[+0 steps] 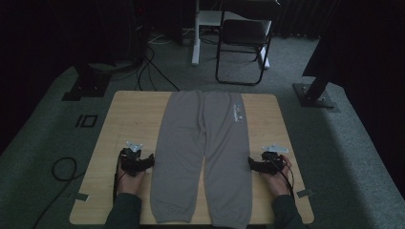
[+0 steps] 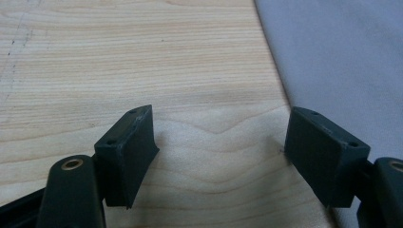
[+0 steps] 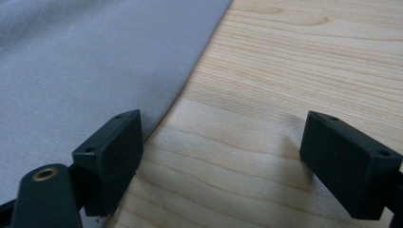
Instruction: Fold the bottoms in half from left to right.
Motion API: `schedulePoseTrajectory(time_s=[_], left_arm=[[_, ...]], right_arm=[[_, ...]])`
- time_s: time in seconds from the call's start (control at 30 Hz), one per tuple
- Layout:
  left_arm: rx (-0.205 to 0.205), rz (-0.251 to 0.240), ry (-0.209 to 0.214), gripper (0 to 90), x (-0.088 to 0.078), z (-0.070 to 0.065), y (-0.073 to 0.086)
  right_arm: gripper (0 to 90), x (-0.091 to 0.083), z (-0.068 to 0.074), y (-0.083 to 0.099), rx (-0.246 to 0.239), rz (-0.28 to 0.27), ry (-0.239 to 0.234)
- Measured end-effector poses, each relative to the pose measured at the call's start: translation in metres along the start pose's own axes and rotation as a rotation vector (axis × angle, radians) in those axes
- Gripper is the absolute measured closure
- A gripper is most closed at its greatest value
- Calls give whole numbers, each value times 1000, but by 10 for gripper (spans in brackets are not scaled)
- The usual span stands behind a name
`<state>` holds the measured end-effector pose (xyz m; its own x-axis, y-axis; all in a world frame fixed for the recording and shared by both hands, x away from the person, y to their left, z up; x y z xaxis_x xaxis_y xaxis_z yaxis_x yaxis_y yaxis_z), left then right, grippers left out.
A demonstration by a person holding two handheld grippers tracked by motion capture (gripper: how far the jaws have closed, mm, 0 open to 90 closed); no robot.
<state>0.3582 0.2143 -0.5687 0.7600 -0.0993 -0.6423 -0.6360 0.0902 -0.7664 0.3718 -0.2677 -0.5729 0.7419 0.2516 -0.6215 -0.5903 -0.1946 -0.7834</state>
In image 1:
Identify white floor cable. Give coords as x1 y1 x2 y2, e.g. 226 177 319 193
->
147 32 174 46

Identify grey pants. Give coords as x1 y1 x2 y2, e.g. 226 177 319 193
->
150 90 253 229

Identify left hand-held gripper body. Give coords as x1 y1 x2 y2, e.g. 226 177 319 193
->
118 140 149 177

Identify black folding chair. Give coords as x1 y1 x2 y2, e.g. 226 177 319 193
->
215 0 283 87

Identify black stand base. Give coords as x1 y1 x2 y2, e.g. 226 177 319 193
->
60 62 113 103

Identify black floor cables bundle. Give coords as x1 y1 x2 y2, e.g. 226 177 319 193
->
135 44 181 93

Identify person's left hand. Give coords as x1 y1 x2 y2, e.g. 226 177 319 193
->
116 165 149 197

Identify person's right hand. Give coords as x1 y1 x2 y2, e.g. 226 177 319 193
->
263 154 293 198

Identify white desk frame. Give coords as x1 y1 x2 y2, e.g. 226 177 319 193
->
190 0 272 71

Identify black stand with base plate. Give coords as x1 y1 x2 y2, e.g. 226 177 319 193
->
291 72 336 110

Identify looped black floor cable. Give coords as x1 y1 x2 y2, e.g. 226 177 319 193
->
31 156 88 229

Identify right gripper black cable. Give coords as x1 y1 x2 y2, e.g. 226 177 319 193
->
269 156 296 200

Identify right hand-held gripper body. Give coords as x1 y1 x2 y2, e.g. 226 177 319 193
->
258 143 290 176

